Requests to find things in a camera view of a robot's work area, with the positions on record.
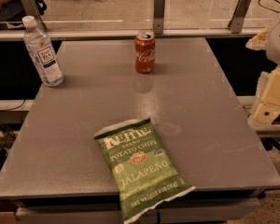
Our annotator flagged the middle metal bracket post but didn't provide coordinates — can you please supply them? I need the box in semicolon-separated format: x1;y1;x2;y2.
153;0;165;35

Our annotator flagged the left metal bracket post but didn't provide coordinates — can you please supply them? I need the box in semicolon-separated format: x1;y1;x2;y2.
21;0;47;30

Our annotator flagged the cardboard box corner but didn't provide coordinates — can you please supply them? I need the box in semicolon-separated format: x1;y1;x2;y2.
0;201;18;224

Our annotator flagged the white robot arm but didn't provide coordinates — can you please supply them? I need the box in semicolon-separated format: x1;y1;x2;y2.
245;13;280;129

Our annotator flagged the red coke can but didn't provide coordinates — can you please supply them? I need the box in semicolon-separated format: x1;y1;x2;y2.
134;31;155;73

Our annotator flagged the metal bracket post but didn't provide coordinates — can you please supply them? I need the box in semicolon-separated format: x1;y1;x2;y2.
153;0;165;35
21;0;47;30
228;0;252;34

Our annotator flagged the clear tea water bottle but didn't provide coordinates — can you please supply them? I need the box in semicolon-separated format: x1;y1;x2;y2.
22;16;63;87

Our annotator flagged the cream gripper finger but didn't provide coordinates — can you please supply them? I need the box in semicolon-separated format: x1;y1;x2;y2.
245;27;269;50
248;65;280;125

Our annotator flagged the right metal bracket post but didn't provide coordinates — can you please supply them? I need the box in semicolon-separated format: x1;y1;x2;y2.
228;0;252;34

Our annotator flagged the green jalapeno chip bag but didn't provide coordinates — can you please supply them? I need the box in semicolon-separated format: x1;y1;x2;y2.
94;119;195;224

